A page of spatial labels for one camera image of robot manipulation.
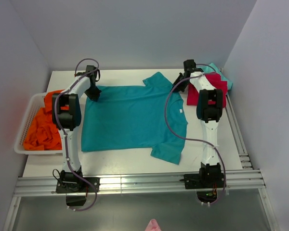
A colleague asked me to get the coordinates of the teal t-shirt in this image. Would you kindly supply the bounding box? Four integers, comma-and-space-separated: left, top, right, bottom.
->
81, 72, 188, 165

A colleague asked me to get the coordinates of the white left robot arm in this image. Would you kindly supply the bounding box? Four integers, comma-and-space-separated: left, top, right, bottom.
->
52, 65, 101, 192

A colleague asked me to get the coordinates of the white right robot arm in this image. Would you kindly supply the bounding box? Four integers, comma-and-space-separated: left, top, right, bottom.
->
173, 59, 224, 188

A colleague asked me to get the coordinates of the folded teal t-shirt underneath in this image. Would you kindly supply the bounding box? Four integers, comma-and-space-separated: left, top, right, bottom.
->
201, 63, 233, 90

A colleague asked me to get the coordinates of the folded red t-shirt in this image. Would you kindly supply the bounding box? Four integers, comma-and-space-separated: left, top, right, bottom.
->
186, 73, 228, 108

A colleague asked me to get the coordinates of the white plastic laundry basket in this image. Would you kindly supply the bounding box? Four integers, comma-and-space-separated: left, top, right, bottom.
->
14, 92, 62, 155

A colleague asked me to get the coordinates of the orange t-shirt in basket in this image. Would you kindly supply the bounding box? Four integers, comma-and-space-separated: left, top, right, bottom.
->
23, 90, 62, 151

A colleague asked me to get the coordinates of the black box under left base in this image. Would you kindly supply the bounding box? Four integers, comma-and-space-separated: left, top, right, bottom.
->
66, 196, 87, 207

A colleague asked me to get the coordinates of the pink object at bottom edge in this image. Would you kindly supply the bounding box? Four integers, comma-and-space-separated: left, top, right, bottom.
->
145, 219, 161, 231

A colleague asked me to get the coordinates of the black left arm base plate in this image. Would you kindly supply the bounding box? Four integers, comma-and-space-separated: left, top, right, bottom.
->
55, 177, 100, 193

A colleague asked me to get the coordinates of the aluminium right side rail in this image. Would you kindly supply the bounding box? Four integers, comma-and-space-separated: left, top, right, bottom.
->
218, 92, 254, 170

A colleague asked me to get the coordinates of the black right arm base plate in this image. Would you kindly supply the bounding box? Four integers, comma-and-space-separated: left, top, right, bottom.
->
180, 174, 225, 190

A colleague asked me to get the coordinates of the aluminium front rail frame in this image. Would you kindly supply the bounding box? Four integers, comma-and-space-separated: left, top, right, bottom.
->
13, 170, 265, 197

